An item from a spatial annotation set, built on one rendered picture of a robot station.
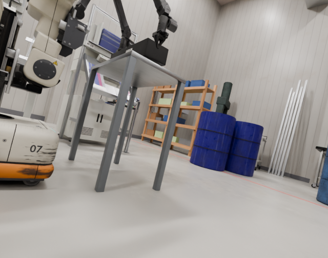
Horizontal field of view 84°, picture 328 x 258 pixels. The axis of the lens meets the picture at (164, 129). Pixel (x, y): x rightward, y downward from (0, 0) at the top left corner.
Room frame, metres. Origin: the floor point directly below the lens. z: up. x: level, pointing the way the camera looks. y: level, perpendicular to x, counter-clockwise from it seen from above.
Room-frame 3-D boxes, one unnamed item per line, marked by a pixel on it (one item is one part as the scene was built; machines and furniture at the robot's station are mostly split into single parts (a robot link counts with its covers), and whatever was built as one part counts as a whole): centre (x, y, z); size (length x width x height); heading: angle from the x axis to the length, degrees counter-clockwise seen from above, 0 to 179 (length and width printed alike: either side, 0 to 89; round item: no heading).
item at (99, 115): (2.71, 1.01, 0.65); 1.01 x 0.73 x 1.29; 44
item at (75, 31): (1.10, 0.69, 0.84); 0.28 x 0.16 x 0.22; 40
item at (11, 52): (1.06, 0.83, 0.53); 0.28 x 0.27 x 0.25; 40
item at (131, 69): (1.41, 0.32, 0.40); 0.70 x 0.45 x 0.80; 40
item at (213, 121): (3.42, -1.22, 0.48); 1.30 x 0.80 x 0.96; 125
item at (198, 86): (5.38, -0.21, 1.00); 2.24 x 0.59 x 2.00; 43
